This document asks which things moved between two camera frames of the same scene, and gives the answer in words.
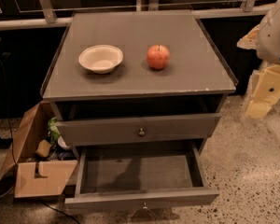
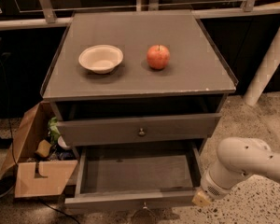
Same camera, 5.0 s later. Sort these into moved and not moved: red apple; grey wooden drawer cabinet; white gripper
Moved: white gripper
Not moved: grey wooden drawer cabinet; red apple
